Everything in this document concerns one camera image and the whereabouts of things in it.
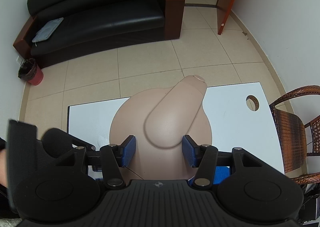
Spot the beige plastic lidded container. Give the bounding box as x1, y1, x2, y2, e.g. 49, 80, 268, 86
109, 76, 212, 183

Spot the person's left hand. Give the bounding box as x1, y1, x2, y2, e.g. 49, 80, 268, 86
0, 149, 8, 187

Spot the blue microfiber cloth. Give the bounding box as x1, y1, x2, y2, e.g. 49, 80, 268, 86
187, 165, 231, 185

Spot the brown wicker chair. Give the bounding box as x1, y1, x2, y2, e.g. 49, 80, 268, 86
269, 85, 319, 173

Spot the red trash bin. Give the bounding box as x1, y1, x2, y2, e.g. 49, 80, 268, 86
18, 58, 44, 86

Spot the grey pouch on sofa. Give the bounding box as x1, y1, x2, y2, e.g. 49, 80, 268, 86
32, 18, 64, 43

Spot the black leather sofa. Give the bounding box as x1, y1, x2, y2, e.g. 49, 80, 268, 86
27, 0, 165, 68

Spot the brown wooden side table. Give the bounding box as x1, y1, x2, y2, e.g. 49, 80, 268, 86
164, 0, 185, 40

